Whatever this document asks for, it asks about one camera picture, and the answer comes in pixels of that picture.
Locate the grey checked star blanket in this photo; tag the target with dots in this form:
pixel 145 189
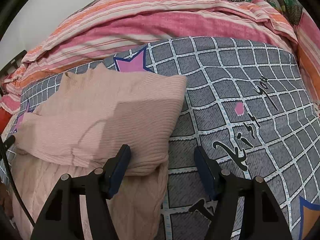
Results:
pixel 247 106

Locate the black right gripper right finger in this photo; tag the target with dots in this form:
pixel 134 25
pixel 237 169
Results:
pixel 262 217

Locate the dark wooden headboard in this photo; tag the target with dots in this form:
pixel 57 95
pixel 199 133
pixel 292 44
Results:
pixel 12 65

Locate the pink orange striped quilt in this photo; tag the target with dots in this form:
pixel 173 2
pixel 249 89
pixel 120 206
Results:
pixel 111 26

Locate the pink knitted sweater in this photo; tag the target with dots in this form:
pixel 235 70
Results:
pixel 84 123

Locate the red embroidered pillow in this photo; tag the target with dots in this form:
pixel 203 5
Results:
pixel 4 119

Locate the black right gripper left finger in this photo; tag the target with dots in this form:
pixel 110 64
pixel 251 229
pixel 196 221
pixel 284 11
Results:
pixel 73 199

